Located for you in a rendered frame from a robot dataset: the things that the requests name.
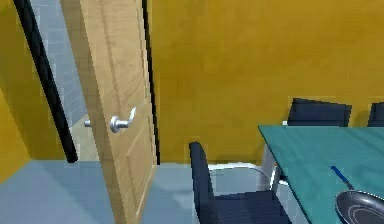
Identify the dark navy dining chair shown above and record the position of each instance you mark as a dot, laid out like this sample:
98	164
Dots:
318	113
377	115
233	206

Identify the light wooden room door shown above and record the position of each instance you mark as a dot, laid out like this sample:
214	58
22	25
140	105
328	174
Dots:
113	66

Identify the teal glass dining table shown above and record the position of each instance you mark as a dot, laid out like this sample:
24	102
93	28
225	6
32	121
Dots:
320	156

